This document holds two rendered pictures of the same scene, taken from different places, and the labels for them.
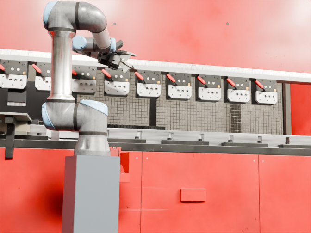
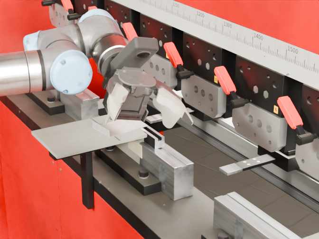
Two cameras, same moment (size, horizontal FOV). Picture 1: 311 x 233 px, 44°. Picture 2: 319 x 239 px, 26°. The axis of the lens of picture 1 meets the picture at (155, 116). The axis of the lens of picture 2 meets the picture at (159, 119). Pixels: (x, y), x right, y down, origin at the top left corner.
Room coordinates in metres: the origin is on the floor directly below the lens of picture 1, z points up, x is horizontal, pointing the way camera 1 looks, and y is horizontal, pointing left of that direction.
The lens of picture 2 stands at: (1.73, -0.92, 1.76)
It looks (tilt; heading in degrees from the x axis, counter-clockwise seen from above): 23 degrees down; 72
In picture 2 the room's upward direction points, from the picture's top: straight up
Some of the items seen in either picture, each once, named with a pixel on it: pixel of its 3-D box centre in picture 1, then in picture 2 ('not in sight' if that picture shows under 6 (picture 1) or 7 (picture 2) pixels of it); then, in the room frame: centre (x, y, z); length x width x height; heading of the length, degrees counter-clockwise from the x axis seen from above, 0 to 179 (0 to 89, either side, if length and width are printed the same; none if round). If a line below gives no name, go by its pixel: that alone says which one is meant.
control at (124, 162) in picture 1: (106, 163); not in sight; (1.98, 0.25, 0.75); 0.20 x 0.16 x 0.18; 111
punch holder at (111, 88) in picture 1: (116, 82); (271, 100); (2.35, 0.25, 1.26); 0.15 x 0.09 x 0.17; 103
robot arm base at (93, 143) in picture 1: (92, 144); not in sight; (1.62, 0.26, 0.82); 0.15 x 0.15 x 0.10
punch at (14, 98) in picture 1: (17, 97); not in sight; (2.22, 0.81, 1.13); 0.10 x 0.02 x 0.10; 103
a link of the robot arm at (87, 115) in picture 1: (91, 116); not in sight; (1.62, 0.27, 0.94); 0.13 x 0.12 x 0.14; 91
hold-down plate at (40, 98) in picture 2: not in sight; (40, 96); (2.04, 1.38, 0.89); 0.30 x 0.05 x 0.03; 103
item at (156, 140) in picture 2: (20, 122); (141, 130); (2.23, 0.78, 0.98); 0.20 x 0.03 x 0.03; 103
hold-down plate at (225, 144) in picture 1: (245, 145); not in sight; (2.48, -0.57, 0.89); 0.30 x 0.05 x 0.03; 103
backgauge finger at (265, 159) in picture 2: not in sight; (266, 156); (2.46, 0.48, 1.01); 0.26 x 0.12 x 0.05; 13
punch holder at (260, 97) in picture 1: (264, 92); not in sight; (2.57, -0.73, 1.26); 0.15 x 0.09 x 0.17; 103
